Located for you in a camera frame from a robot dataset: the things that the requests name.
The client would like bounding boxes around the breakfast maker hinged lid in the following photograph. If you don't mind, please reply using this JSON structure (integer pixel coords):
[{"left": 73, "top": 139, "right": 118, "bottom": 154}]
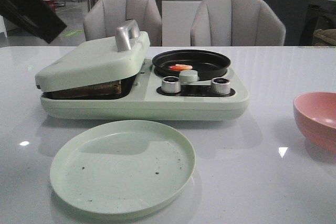
[{"left": 35, "top": 20, "right": 150, "bottom": 92}]

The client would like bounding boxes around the orange shrimp piece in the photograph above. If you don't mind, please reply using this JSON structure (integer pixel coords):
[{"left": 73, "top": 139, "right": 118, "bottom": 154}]
[{"left": 169, "top": 64, "right": 193, "bottom": 71}]

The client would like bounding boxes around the green breakfast maker base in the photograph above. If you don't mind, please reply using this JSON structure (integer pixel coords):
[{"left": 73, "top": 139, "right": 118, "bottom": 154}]
[{"left": 40, "top": 59, "right": 249, "bottom": 121}]

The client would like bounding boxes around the left silver control knob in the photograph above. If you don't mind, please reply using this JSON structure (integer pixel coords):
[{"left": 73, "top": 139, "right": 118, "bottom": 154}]
[{"left": 161, "top": 76, "right": 181, "bottom": 94}]

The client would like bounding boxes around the white refrigerator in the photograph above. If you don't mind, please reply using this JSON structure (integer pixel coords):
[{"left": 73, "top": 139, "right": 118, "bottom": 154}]
[{"left": 162, "top": 0, "right": 203, "bottom": 47}]

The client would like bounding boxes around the light green round plate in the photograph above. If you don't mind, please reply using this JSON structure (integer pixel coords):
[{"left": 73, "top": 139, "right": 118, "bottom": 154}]
[{"left": 50, "top": 120, "right": 195, "bottom": 219}]

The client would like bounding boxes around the bread slice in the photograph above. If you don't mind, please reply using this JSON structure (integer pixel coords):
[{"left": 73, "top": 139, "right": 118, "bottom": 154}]
[{"left": 48, "top": 80, "right": 122, "bottom": 99}]

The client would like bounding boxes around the left grey upholstered chair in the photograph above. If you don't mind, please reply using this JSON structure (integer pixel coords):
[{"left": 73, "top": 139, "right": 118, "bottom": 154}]
[{"left": 83, "top": 0, "right": 162, "bottom": 46}]

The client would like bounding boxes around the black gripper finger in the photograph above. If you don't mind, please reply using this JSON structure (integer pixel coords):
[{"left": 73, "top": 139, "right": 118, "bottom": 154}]
[{"left": 1, "top": 0, "right": 67, "bottom": 43}]

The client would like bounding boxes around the silver control knob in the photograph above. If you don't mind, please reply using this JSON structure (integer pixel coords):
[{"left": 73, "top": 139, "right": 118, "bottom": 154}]
[
  {"left": 210, "top": 77, "right": 230, "bottom": 95},
  {"left": 161, "top": 76, "right": 181, "bottom": 94}
]

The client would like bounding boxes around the grey upholstered chair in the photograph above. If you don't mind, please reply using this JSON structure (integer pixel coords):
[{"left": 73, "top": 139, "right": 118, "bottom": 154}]
[
  {"left": 83, "top": 0, "right": 162, "bottom": 46},
  {"left": 190, "top": 0, "right": 286, "bottom": 46}
]

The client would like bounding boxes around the red trash bin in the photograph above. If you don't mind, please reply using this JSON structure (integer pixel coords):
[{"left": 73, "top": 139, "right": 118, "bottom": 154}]
[{"left": 43, "top": 0, "right": 56, "bottom": 13}]

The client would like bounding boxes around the green pan handle knob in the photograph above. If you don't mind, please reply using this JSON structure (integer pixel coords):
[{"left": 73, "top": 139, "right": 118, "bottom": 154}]
[{"left": 179, "top": 69, "right": 198, "bottom": 82}]

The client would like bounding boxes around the right silver control knob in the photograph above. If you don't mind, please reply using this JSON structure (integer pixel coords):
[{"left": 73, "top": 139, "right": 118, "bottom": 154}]
[{"left": 210, "top": 77, "right": 230, "bottom": 95}]

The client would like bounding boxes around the black round frying pan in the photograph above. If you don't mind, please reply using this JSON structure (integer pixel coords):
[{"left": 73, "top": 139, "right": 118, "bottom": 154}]
[{"left": 152, "top": 49, "right": 230, "bottom": 81}]

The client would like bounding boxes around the right grey upholstered chair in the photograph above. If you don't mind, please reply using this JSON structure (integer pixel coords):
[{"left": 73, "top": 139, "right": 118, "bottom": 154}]
[{"left": 190, "top": 0, "right": 286, "bottom": 46}]

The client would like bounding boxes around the pink bowl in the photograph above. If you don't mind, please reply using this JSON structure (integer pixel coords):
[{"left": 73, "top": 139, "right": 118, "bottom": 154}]
[{"left": 293, "top": 92, "right": 335, "bottom": 153}]

